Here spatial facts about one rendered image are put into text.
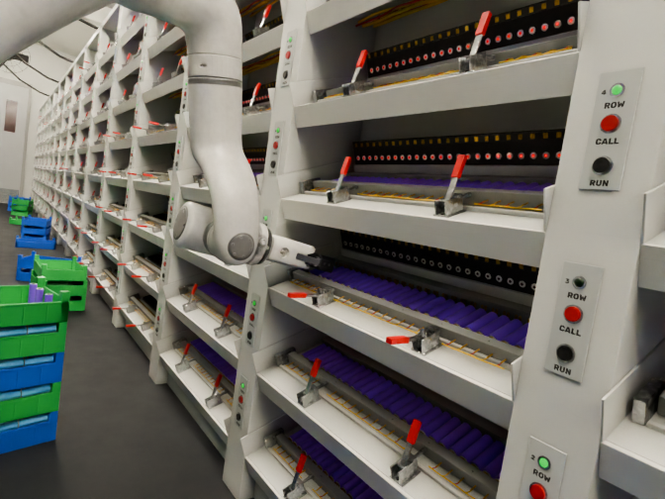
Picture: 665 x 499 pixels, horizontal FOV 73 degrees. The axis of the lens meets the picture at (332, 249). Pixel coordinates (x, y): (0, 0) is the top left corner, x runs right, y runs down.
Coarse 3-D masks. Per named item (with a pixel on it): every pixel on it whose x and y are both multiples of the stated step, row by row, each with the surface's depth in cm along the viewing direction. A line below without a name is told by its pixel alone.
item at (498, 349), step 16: (304, 272) 99; (336, 288) 87; (352, 288) 86; (352, 304) 82; (368, 304) 80; (384, 304) 77; (384, 320) 75; (400, 320) 74; (416, 320) 71; (432, 320) 69; (448, 336) 66; (464, 336) 63; (480, 336) 63; (464, 352) 62; (496, 352) 60; (512, 352) 58
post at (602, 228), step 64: (640, 0) 44; (640, 64) 44; (576, 128) 49; (640, 128) 44; (576, 192) 48; (640, 192) 43; (576, 256) 48; (640, 320) 46; (576, 384) 47; (512, 448) 52; (576, 448) 46
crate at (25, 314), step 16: (0, 288) 120; (16, 288) 122; (0, 304) 120; (16, 304) 106; (32, 304) 108; (48, 304) 111; (64, 304) 114; (0, 320) 104; (16, 320) 107; (32, 320) 109; (48, 320) 112; (64, 320) 115
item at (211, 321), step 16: (208, 272) 165; (176, 288) 159; (192, 288) 157; (208, 288) 156; (224, 288) 153; (176, 304) 151; (192, 304) 144; (208, 304) 144; (224, 304) 140; (240, 304) 137; (192, 320) 136; (208, 320) 134; (224, 320) 122; (240, 320) 125; (208, 336) 126; (224, 336) 122; (240, 336) 120; (224, 352) 118
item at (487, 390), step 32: (352, 256) 104; (288, 288) 98; (480, 288) 76; (320, 320) 85; (352, 320) 78; (384, 352) 71; (416, 352) 65; (448, 352) 64; (448, 384) 60; (480, 384) 56; (512, 384) 52
